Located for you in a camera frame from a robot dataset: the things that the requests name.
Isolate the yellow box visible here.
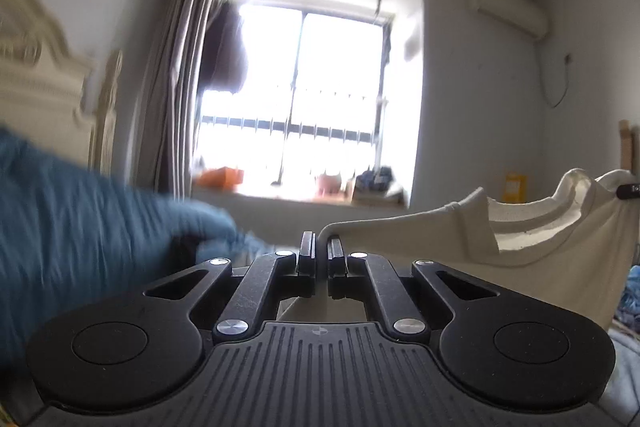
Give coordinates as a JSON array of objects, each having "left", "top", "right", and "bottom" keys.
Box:
[{"left": 502, "top": 173, "right": 528, "bottom": 202}]

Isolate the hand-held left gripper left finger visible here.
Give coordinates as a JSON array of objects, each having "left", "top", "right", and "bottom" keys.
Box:
[{"left": 142, "top": 231, "right": 317, "bottom": 345}]

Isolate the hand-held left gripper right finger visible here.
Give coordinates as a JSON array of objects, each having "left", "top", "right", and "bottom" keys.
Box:
[{"left": 326, "top": 232, "right": 501, "bottom": 345}]

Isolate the dark hanging garment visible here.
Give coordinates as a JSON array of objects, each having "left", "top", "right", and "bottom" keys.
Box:
[{"left": 200, "top": 2, "right": 249, "bottom": 96}]

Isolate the white sweatshirt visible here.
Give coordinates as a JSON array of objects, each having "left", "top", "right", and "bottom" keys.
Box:
[{"left": 277, "top": 168, "right": 640, "bottom": 333}]

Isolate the dark bag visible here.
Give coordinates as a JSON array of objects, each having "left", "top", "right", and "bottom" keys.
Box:
[{"left": 350, "top": 166, "right": 406, "bottom": 204}]

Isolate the beige curtain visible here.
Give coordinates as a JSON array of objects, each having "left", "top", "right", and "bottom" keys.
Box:
[{"left": 132, "top": 0, "right": 233, "bottom": 198}]

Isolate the cream ornate headboard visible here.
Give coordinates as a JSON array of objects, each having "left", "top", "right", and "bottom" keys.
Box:
[{"left": 0, "top": 0, "right": 124, "bottom": 172}]

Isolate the cardboard sheet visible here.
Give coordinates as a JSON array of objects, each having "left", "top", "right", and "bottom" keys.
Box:
[{"left": 619, "top": 119, "right": 632, "bottom": 171}]

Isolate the pink pot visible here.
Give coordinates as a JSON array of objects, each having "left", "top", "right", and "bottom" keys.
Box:
[{"left": 315, "top": 172, "right": 344, "bottom": 196}]

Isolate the barred window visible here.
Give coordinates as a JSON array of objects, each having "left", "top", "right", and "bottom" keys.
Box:
[{"left": 192, "top": 0, "right": 397, "bottom": 202}]

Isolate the blue pillow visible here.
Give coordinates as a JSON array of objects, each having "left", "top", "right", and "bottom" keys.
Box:
[{"left": 0, "top": 127, "right": 276, "bottom": 373}]

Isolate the white air conditioner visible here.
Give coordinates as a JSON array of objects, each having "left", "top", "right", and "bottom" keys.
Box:
[{"left": 467, "top": 0, "right": 551, "bottom": 40}]

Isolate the orange box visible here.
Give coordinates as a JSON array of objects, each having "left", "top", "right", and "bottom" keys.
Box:
[{"left": 197, "top": 167, "right": 246, "bottom": 188}]

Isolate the thin wall cable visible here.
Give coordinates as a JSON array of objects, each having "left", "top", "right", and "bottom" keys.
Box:
[{"left": 537, "top": 39, "right": 573, "bottom": 109}]

